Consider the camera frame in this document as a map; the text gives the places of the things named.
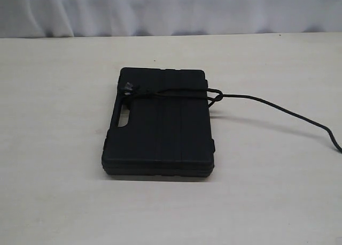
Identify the black cord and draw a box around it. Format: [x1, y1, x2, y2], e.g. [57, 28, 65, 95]
[120, 81, 342, 151]

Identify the black plastic carrying case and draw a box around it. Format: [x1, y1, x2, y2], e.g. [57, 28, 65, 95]
[102, 67, 215, 178]

